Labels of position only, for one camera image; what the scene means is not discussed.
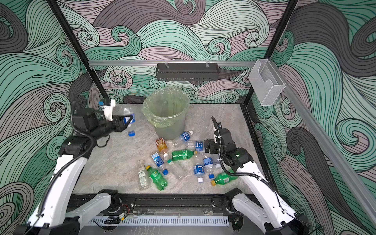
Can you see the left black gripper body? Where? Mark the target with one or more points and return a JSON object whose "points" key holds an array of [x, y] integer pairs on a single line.
{"points": [[107, 128]]}

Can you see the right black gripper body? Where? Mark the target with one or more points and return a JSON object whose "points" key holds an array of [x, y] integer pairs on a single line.
{"points": [[215, 147]]}

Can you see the blue label bottle white cap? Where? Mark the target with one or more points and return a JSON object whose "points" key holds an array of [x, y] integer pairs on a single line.
{"points": [[194, 146]]}

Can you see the green soda bottle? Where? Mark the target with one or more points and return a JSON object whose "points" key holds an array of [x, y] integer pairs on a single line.
{"points": [[223, 179], [181, 155], [156, 177]]}

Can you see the blue label bottle front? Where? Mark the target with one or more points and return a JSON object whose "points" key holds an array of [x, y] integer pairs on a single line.
{"points": [[198, 171]]}

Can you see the clear bottle white label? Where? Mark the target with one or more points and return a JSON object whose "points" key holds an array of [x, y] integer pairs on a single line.
{"points": [[144, 182]]}

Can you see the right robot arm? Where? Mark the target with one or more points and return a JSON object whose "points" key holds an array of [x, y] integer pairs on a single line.
{"points": [[271, 214]]}

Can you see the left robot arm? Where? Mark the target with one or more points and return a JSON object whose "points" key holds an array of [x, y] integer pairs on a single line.
{"points": [[51, 217]]}

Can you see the blue label bottle near bin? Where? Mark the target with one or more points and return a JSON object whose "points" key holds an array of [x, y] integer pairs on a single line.
{"points": [[182, 138]]}

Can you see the grey bin with green liner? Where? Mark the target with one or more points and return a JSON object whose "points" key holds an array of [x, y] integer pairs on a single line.
{"points": [[166, 109]]}

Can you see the clear empty bottle white cap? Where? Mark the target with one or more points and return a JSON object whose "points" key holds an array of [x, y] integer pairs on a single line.
{"points": [[174, 167]]}

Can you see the orange juice bottle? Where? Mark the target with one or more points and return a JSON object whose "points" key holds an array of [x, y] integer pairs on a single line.
{"points": [[161, 146]]}

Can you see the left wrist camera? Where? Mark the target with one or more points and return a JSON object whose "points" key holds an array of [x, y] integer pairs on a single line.
{"points": [[107, 106]]}

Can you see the black frame post right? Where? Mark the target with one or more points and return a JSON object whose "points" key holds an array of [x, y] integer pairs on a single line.
{"points": [[281, 27]]}

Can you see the black frame post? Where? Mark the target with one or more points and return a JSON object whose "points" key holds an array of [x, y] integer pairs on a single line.
{"points": [[89, 81], [281, 27]]}

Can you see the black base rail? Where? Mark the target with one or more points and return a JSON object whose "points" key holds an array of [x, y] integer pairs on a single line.
{"points": [[138, 203]]}

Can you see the clear plastic wall holder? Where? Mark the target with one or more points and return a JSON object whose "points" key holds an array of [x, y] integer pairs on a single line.
{"points": [[266, 80]]}

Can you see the white slotted cable duct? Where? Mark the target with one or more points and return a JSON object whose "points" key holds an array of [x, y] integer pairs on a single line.
{"points": [[175, 221]]}

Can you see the black wall tray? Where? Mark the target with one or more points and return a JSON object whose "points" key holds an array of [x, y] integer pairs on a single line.
{"points": [[187, 72]]}

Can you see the aluminium rail back wall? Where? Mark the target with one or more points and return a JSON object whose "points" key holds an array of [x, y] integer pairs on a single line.
{"points": [[166, 62]]}

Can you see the aluminium rail wall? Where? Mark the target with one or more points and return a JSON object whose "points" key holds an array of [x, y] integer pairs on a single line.
{"points": [[166, 62], [350, 177]]}

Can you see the black frame post left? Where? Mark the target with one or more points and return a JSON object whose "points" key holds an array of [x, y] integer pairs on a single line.
{"points": [[89, 81]]}

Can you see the aluminium rail right wall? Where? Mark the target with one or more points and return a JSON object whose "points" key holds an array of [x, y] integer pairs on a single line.
{"points": [[350, 177]]}

